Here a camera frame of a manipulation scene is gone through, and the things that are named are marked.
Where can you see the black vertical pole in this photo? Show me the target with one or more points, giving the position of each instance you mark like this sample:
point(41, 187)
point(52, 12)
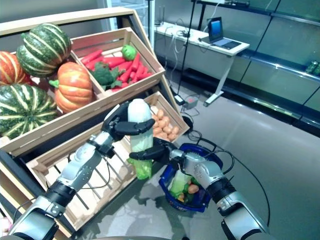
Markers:
point(150, 22)

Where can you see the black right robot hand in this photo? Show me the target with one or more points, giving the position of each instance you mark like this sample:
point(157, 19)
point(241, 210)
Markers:
point(162, 150)

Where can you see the black tripod pole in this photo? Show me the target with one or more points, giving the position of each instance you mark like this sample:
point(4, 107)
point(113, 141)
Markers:
point(186, 42)

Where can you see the grey box red button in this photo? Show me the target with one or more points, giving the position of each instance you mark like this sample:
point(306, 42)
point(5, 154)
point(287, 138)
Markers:
point(190, 102)

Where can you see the wooden carrot crate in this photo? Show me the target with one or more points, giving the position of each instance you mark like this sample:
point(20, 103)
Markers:
point(147, 53)

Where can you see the wooden vegetable display stand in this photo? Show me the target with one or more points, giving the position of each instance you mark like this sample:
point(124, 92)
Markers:
point(70, 18)

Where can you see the wooden pumpkin crate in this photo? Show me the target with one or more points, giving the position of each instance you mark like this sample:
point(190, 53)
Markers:
point(62, 125)

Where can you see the large green striped pumpkin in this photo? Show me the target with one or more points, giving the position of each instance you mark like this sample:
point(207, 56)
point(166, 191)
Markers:
point(25, 110)

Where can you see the black round base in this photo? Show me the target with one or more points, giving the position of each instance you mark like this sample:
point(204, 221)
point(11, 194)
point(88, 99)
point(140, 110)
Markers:
point(186, 122)

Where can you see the grey open laptop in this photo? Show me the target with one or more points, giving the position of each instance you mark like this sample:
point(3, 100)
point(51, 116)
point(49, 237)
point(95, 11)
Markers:
point(216, 28)

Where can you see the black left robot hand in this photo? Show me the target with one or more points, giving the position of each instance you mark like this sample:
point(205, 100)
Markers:
point(115, 122)

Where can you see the blue plastic shopping basket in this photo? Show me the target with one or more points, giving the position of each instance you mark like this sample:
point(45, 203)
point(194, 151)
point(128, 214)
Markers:
point(185, 207)

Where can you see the brown potato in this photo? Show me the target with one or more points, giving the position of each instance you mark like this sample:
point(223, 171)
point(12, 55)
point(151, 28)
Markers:
point(193, 189)
point(175, 130)
point(160, 114)

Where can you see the yellow orange vegetable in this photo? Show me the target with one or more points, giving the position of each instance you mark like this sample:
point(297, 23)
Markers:
point(181, 198)

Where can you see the dark green cucumber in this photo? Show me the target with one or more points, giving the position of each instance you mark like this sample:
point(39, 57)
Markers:
point(189, 197)

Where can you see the large napa cabbage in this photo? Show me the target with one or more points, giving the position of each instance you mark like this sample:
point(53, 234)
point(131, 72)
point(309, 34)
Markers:
point(178, 182)

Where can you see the small black desk device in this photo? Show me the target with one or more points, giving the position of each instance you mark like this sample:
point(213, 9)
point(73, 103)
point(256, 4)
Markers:
point(158, 18)

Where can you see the wooden potato crate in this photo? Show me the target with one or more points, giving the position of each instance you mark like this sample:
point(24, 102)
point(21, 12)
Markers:
point(172, 107)

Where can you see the wooden slatted cabbage crate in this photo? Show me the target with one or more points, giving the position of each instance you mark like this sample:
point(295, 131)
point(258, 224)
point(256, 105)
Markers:
point(82, 215)

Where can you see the red carrot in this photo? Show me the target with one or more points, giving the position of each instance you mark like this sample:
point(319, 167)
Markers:
point(93, 63)
point(135, 62)
point(143, 75)
point(113, 61)
point(91, 57)
point(125, 74)

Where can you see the light green bell pepper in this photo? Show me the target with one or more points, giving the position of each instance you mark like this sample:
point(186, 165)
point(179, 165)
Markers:
point(128, 52)

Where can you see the orange yellow-striped pumpkin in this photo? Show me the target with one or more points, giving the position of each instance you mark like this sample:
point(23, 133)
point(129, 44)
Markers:
point(11, 68)

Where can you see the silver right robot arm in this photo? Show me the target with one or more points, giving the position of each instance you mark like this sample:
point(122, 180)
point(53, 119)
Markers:
point(212, 175)

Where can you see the orange pumpkin green stem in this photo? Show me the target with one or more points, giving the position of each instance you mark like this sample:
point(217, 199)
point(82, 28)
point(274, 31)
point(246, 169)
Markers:
point(73, 87)

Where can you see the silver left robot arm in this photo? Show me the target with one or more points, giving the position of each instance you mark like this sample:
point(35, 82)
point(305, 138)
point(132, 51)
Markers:
point(77, 167)

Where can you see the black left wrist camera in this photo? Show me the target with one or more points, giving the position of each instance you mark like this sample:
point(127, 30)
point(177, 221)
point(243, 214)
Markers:
point(106, 150)

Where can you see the glass metal shelving unit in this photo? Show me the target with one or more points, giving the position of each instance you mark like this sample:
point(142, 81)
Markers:
point(275, 75)

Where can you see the white desk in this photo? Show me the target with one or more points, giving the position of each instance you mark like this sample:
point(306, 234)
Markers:
point(207, 56)

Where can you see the green broccoli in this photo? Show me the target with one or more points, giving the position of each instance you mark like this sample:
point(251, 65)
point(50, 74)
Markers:
point(102, 75)

